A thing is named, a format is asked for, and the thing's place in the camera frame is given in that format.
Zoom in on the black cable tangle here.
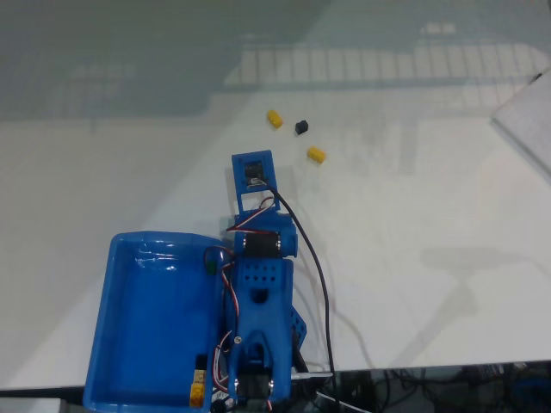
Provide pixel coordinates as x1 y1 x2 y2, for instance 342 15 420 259
335 362 551 413

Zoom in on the black camera cable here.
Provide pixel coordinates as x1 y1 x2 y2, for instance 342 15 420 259
260 178 367 413

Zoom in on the blue gripper camera mount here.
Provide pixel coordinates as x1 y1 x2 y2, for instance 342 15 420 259
231 149 279 213

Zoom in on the white flat board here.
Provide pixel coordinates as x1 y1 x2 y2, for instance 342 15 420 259
490 66 551 182

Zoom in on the blue plastic bin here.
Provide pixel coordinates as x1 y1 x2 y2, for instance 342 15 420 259
82 231 236 410

